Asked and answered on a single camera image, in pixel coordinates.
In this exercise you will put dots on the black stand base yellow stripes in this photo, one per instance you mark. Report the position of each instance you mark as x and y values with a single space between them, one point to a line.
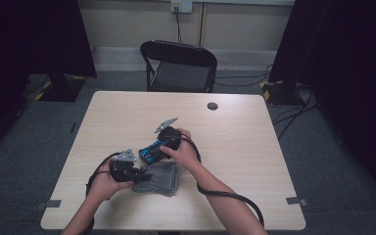
60 89
279 94

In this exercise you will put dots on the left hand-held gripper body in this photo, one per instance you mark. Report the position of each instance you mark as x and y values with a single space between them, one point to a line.
122 171

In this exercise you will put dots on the round grey table hole cap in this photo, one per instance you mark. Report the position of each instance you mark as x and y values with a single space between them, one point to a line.
212 106

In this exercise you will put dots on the person's left hand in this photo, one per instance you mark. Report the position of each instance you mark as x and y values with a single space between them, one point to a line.
103 186

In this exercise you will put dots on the grey fluffy cloth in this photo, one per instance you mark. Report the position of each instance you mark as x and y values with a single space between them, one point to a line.
160 179

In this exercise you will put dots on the blue and black toy car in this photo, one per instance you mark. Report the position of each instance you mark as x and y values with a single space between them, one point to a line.
153 151

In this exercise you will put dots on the black folding chair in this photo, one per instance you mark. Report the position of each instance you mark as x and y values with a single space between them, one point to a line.
179 76

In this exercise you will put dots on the person's right hand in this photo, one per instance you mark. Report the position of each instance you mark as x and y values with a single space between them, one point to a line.
184 155

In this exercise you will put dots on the white wall socket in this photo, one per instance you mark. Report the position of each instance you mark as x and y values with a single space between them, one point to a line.
181 6

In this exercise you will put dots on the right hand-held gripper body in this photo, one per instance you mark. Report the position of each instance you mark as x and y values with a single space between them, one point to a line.
171 137

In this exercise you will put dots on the grey tape strip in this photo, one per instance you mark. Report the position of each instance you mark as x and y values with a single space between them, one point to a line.
49 204
295 200

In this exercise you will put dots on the black curtain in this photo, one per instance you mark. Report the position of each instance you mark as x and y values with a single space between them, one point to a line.
346 65
29 49

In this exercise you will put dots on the small dark floor strip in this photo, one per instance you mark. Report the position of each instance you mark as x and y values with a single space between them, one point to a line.
73 127

